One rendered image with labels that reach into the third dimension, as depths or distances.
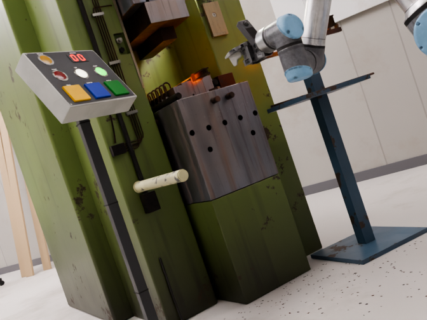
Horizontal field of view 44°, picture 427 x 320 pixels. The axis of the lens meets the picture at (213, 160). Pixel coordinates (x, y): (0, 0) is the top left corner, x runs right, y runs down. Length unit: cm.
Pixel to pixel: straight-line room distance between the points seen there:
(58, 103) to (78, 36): 58
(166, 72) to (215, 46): 36
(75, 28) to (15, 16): 51
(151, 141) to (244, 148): 42
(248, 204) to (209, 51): 80
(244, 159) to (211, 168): 18
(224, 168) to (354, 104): 240
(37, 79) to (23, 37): 89
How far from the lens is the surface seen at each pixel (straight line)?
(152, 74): 282
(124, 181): 228
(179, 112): 222
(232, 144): 230
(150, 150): 234
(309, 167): 468
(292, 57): 178
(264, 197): 236
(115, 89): 200
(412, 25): 166
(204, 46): 267
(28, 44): 278
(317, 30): 190
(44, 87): 189
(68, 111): 182
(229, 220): 225
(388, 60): 445
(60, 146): 268
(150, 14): 236
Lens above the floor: 69
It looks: 2 degrees down
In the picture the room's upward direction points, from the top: 19 degrees counter-clockwise
